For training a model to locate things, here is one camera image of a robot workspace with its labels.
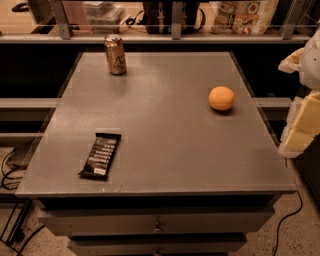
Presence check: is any grey drawer cabinet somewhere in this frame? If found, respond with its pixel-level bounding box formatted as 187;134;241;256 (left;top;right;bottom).
17;52;295;256

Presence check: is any black backpack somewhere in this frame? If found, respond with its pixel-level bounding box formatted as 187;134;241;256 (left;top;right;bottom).
141;0;206;34

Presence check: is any orange fruit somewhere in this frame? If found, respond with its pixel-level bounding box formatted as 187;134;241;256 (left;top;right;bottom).
208;86;235;111

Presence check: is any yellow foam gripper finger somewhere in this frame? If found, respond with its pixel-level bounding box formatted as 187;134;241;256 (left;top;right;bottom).
278;48;304;73
278;92;320;158

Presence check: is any black cables left floor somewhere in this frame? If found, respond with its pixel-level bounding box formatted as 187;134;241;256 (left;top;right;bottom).
0;138;46;256

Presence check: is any gold soda can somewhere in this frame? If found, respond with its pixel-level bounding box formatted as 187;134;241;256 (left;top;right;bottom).
105;34;127;75

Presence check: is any black floor cable right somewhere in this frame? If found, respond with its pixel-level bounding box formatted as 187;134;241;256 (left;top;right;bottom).
272;190;304;256

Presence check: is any grey metal shelf rail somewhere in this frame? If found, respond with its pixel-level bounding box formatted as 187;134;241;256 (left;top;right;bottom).
0;0;319;44

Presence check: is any colourful snack bag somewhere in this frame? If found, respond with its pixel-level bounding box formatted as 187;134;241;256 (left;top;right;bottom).
210;0;279;35

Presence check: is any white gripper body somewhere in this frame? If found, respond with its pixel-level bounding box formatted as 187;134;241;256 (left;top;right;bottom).
299;30;320;90

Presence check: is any clear plastic box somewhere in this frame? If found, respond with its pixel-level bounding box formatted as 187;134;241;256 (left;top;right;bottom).
82;1;125;34

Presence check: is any black snack bar wrapper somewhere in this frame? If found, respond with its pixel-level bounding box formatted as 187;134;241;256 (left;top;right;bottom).
78;133;122;179

